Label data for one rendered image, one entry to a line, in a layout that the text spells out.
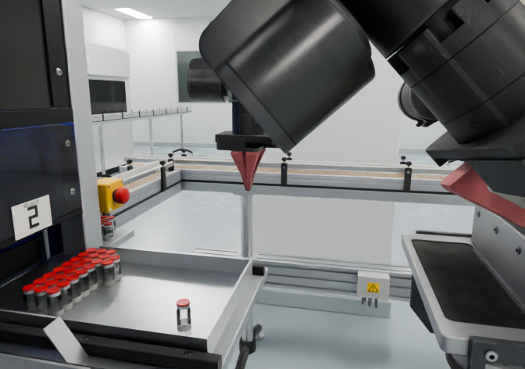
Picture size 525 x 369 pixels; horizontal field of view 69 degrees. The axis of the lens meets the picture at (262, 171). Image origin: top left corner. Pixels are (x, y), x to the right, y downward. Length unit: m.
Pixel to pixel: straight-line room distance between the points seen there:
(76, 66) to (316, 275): 1.19
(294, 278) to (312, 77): 1.52
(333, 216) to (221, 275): 1.44
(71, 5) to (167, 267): 0.57
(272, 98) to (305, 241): 2.07
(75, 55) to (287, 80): 0.76
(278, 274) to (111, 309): 1.05
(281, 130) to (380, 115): 1.91
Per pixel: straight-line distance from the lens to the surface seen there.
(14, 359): 0.61
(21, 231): 0.80
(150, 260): 0.86
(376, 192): 1.50
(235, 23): 0.19
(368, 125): 2.08
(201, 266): 0.82
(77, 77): 0.90
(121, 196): 0.98
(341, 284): 1.66
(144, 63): 9.82
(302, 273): 1.65
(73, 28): 0.91
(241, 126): 0.63
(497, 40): 0.19
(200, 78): 0.64
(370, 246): 2.23
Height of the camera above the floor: 1.24
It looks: 11 degrees down
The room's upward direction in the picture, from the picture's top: straight up
